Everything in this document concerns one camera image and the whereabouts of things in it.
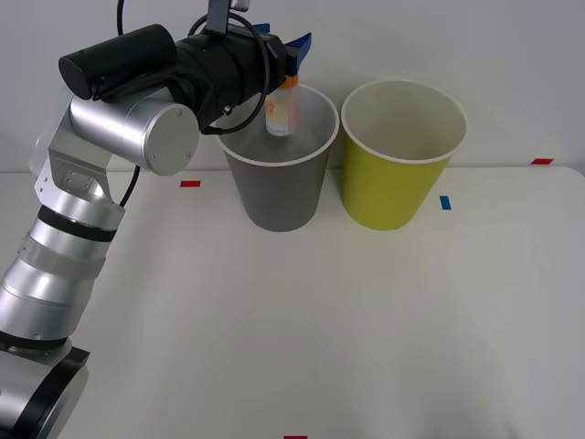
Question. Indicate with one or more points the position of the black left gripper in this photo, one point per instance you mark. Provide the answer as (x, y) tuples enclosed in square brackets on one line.
[(256, 64)]

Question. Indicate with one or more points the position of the grey plastic bin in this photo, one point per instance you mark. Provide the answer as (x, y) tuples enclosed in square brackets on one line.
[(279, 196)]

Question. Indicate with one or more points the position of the yellow-green plastic bin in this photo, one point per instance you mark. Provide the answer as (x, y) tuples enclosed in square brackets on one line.
[(388, 192)]

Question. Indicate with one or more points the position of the orange and white drink can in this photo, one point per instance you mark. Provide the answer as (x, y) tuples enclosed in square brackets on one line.
[(279, 114)]

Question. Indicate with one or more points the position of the silver and black left arm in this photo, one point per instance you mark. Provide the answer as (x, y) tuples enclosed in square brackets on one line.
[(151, 132)]

